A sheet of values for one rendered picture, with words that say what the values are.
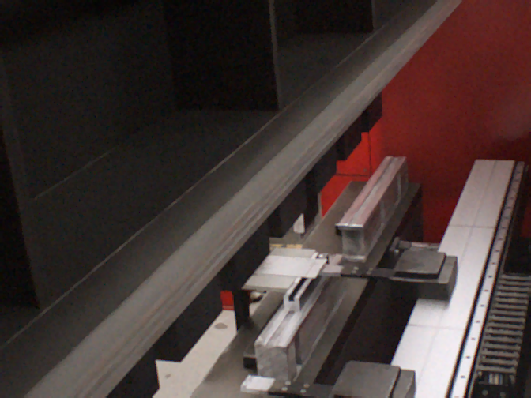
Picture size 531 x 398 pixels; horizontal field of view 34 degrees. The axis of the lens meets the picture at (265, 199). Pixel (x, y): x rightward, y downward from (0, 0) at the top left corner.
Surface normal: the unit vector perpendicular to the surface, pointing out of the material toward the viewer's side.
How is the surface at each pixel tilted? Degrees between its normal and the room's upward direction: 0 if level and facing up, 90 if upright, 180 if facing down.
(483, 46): 90
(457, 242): 0
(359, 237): 90
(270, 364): 90
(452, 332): 0
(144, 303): 0
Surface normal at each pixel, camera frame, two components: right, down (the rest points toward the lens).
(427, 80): -0.34, 0.36
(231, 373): -0.09, -0.93
